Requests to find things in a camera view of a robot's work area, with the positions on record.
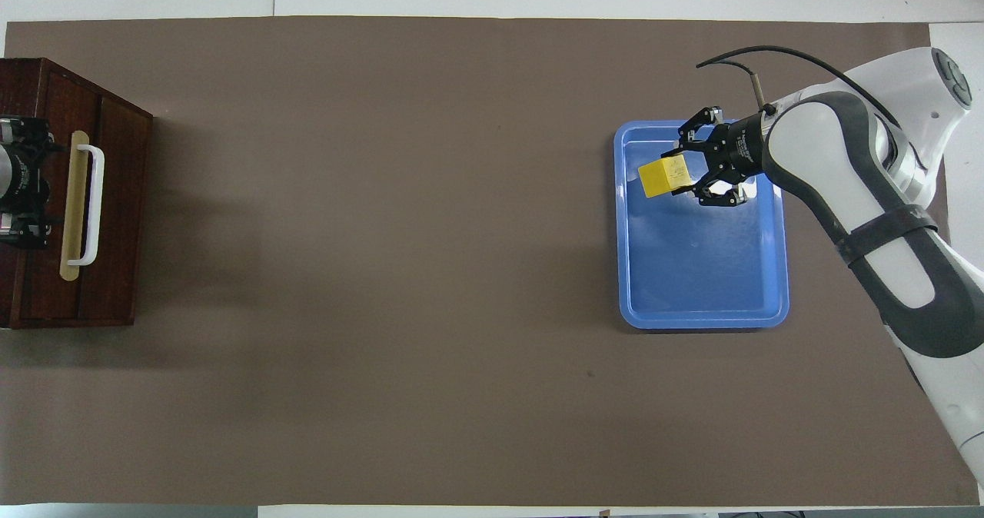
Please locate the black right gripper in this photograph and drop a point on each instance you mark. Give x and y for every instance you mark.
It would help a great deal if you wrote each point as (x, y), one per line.
(742, 149)

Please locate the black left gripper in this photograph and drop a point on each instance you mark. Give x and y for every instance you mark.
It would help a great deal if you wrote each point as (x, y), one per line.
(27, 184)

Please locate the yellow cube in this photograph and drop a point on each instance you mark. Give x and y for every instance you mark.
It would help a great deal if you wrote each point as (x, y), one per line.
(661, 178)

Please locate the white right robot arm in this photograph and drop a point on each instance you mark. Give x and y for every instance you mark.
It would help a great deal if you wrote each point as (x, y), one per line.
(884, 195)

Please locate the blue plastic tray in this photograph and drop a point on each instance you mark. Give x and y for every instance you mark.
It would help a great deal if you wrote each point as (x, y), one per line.
(692, 272)

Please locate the dark wooden cabinet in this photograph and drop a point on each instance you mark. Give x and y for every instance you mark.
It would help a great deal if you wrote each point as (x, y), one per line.
(127, 287)

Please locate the brown table mat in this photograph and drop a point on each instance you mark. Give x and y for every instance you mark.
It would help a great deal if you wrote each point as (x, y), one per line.
(384, 272)

